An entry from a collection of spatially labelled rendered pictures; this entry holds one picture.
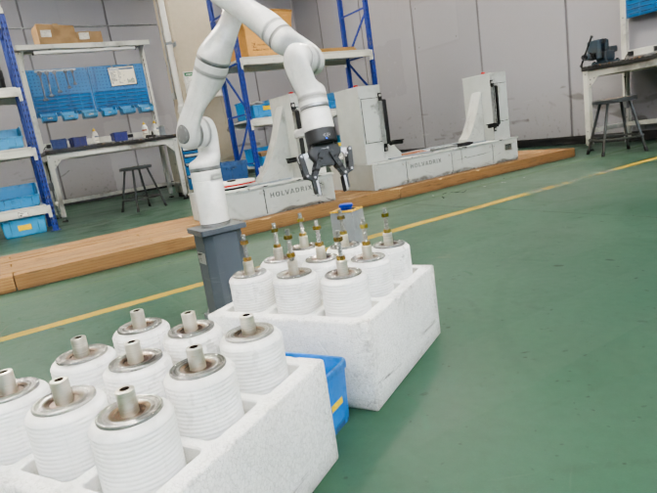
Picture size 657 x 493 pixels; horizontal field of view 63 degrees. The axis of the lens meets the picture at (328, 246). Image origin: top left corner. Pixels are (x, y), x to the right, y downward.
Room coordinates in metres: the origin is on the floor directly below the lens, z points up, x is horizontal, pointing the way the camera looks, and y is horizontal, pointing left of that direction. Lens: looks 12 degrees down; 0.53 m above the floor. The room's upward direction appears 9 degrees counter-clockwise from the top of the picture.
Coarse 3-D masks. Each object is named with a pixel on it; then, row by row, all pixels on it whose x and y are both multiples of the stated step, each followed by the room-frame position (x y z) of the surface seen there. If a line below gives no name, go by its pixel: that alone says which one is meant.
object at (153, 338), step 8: (160, 328) 0.88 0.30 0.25; (168, 328) 0.90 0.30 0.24; (112, 336) 0.89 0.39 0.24; (120, 336) 0.86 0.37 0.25; (128, 336) 0.86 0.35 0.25; (136, 336) 0.86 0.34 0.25; (144, 336) 0.86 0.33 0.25; (152, 336) 0.86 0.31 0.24; (160, 336) 0.87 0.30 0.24; (120, 344) 0.86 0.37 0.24; (144, 344) 0.86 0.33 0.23; (152, 344) 0.86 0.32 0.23; (160, 344) 0.87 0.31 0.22; (120, 352) 0.86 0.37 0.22
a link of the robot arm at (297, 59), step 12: (288, 48) 1.32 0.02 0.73; (300, 48) 1.31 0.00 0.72; (288, 60) 1.31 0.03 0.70; (300, 60) 1.30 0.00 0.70; (312, 60) 1.32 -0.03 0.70; (288, 72) 1.33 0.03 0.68; (300, 72) 1.31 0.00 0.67; (312, 72) 1.30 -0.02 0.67; (300, 84) 1.31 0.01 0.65; (312, 84) 1.30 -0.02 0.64; (300, 96) 1.32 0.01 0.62; (312, 96) 1.30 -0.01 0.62; (324, 96) 1.31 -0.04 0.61; (300, 108) 1.32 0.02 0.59
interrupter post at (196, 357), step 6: (186, 348) 0.68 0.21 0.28; (192, 348) 0.67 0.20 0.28; (198, 348) 0.67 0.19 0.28; (192, 354) 0.67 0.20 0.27; (198, 354) 0.67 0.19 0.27; (192, 360) 0.67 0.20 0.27; (198, 360) 0.67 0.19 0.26; (204, 360) 0.68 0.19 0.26; (192, 366) 0.67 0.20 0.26; (198, 366) 0.67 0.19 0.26; (204, 366) 0.68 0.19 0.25
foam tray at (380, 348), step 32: (416, 288) 1.17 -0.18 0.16; (224, 320) 1.12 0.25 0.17; (256, 320) 1.07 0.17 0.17; (288, 320) 1.03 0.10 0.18; (320, 320) 1.00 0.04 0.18; (352, 320) 0.97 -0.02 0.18; (384, 320) 1.01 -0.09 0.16; (416, 320) 1.15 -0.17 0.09; (320, 352) 1.00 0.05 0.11; (352, 352) 0.96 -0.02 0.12; (384, 352) 0.99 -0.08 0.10; (416, 352) 1.13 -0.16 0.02; (352, 384) 0.97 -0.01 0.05; (384, 384) 0.98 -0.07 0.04
